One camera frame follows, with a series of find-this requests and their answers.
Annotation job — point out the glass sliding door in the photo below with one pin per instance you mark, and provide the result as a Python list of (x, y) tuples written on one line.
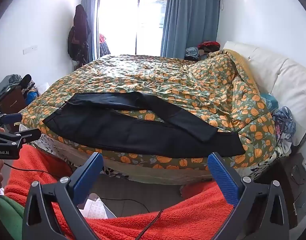
[(118, 17)]

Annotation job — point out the blue grey crumpled cloth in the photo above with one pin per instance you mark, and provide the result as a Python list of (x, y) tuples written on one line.
[(284, 120)]

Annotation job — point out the yellow blanket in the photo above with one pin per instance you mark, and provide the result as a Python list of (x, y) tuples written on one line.
[(243, 60)]

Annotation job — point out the person's left forearm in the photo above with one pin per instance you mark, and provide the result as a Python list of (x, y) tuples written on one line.
[(5, 215)]

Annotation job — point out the black pants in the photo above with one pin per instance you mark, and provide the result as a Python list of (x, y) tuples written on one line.
[(118, 132)]

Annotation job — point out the brown wooden cabinet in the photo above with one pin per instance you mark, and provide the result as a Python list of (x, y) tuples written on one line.
[(11, 100)]

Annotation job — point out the dark hanging coats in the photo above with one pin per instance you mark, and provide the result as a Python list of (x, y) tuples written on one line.
[(80, 30)]

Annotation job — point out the white patterned cloth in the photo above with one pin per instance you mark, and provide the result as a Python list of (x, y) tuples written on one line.
[(98, 207)]

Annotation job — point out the white wall socket plate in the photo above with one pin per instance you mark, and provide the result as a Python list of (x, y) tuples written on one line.
[(30, 49)]

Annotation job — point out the blue clothes pile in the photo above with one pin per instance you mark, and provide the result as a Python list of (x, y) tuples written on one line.
[(192, 53)]

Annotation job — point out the red and dark hanging clothes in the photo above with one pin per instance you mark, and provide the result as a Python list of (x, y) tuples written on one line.
[(104, 45)]

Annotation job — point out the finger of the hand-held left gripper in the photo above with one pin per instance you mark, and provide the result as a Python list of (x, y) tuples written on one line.
[(27, 134), (12, 118)]

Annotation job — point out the orange fleece robe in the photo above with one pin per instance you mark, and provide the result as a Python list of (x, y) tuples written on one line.
[(168, 220)]

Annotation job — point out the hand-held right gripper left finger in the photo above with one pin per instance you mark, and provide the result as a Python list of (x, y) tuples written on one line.
[(89, 177)]

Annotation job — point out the teal pillow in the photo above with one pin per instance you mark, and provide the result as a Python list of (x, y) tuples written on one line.
[(270, 101)]

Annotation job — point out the cream padded headboard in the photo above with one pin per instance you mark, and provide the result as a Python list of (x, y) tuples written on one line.
[(280, 72)]

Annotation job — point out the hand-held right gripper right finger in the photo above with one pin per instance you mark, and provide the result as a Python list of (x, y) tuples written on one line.
[(221, 177)]

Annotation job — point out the grey clothes pile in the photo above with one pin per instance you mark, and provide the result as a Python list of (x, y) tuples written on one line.
[(12, 80)]

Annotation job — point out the red dark clothes pile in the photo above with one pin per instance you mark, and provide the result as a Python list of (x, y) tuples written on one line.
[(209, 45)]

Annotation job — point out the green orange floral duvet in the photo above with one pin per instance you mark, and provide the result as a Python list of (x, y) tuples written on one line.
[(168, 80)]

